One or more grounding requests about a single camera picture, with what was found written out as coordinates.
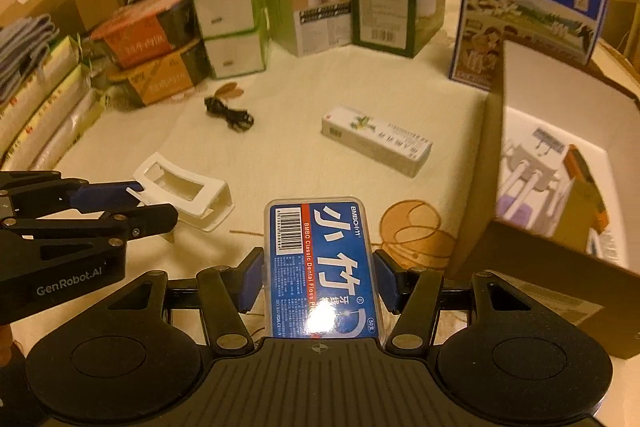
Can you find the cream printed tablecloth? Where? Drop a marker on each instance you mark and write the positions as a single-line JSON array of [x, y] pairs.
[[300, 107]]

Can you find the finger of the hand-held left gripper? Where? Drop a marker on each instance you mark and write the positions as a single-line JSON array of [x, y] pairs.
[[105, 196], [150, 217]]

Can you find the yellow instant noodle bowl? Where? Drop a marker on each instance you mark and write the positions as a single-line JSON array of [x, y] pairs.
[[160, 79]]

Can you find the white router with antennas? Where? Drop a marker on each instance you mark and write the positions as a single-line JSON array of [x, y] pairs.
[[530, 157]]

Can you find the white plastic clip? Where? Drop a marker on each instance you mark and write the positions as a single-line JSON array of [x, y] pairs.
[[210, 202]]

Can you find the orange grey utility knife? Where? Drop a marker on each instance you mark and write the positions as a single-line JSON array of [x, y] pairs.
[[582, 179]]

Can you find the long white carton green print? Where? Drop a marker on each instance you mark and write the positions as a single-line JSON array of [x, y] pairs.
[[380, 137]]

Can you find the brown cardboard box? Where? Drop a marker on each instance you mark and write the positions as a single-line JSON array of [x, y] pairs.
[[480, 207]]

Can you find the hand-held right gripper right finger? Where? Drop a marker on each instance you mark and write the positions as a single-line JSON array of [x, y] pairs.
[[387, 282]]

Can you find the vacuum rice packet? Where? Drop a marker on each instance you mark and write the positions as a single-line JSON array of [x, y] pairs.
[[70, 132], [45, 117], [35, 87]]

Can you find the orange instant noodle bowl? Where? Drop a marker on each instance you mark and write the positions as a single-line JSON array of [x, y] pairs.
[[135, 39]]

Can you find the dark green box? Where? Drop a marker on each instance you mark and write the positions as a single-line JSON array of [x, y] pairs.
[[385, 2]]

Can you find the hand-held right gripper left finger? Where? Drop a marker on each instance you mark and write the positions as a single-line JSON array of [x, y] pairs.
[[250, 279]]

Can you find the purple tube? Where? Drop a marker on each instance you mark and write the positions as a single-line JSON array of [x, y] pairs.
[[517, 211]]

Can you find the grey folded cloth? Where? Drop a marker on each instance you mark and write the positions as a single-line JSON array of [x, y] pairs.
[[22, 52]]

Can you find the green white photo box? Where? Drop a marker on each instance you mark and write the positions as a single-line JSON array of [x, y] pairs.
[[320, 17]]

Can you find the clear blue-label floss box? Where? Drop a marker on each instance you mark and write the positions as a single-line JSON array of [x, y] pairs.
[[325, 257]]

